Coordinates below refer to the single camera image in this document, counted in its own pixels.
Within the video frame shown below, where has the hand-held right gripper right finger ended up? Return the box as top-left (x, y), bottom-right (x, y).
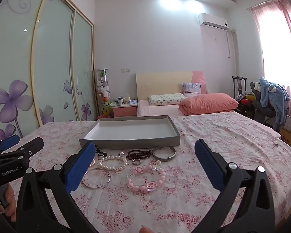
top-left (194, 139), bottom-right (275, 233)

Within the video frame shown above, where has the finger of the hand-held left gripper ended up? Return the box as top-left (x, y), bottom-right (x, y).
top-left (0, 137), bottom-right (44, 168)
top-left (0, 135), bottom-right (21, 156)

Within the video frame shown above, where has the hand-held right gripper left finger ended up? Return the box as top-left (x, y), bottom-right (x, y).
top-left (15, 141), bottom-right (97, 233)

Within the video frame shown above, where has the thin silver wire bangle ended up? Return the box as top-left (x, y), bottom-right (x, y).
top-left (82, 168), bottom-right (112, 189)

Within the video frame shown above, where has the white pearl bracelet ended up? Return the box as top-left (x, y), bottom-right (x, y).
top-left (98, 155), bottom-right (128, 172)

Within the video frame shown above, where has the wide silver cuff bangle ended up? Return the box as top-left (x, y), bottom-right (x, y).
top-left (152, 146), bottom-right (177, 162)

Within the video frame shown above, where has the pink bead bracelet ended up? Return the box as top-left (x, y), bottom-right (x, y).
top-left (126, 164), bottom-right (167, 193)

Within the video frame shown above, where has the grey cardboard tray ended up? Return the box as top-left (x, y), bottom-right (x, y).
top-left (79, 115), bottom-right (181, 150)

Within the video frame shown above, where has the person's left hand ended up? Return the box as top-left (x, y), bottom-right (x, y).
top-left (0, 184), bottom-right (17, 214)

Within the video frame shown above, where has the pink floral sheet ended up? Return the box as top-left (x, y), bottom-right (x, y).
top-left (0, 112), bottom-right (282, 233)

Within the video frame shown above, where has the folded salmon duvet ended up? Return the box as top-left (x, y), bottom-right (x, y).
top-left (179, 93), bottom-right (239, 116)

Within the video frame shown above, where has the yellow green plush toy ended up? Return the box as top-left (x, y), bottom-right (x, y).
top-left (101, 99), bottom-right (112, 116)

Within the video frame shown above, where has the pink beige nightstand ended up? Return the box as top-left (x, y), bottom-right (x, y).
top-left (112, 102), bottom-right (138, 117)

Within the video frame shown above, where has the pink bed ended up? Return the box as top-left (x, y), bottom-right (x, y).
top-left (137, 99), bottom-right (236, 117)

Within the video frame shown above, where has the grey office chair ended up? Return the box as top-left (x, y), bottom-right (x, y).
top-left (250, 81), bottom-right (278, 130)

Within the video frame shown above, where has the colourful cloth pile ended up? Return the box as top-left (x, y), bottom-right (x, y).
top-left (236, 93), bottom-right (255, 105)

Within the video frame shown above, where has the printed white pillow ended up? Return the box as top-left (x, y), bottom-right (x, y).
top-left (148, 93), bottom-right (188, 106)

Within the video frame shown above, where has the small lilac cushion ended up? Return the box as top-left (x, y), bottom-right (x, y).
top-left (181, 82), bottom-right (202, 95)

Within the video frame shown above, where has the cardboard box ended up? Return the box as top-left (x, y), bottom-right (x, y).
top-left (280, 128), bottom-right (291, 147)

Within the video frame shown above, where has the clear tube of plush toys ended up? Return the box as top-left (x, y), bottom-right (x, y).
top-left (95, 68), bottom-right (111, 119)

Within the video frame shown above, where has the floral glass wardrobe door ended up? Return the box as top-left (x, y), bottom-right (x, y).
top-left (0, 0), bottom-right (50, 142)
top-left (70, 11), bottom-right (95, 122)

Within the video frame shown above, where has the dark wooden chair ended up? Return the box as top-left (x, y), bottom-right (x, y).
top-left (232, 76), bottom-right (256, 119)

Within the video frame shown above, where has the blue fleece garment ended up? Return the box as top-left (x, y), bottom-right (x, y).
top-left (258, 77), bottom-right (290, 129)

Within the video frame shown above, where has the beige pink headboard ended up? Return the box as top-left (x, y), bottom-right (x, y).
top-left (136, 71), bottom-right (206, 102)

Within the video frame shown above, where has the butterfly glass wardrobe door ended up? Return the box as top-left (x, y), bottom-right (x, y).
top-left (30, 0), bottom-right (76, 127)

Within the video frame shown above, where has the air conditioner pipe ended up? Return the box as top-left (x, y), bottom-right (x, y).
top-left (227, 29), bottom-right (236, 59)

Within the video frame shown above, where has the white air conditioner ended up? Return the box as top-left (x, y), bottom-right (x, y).
top-left (198, 13), bottom-right (230, 31)

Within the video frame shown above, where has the dark brown bead bracelet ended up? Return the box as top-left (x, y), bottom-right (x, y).
top-left (126, 150), bottom-right (152, 161)

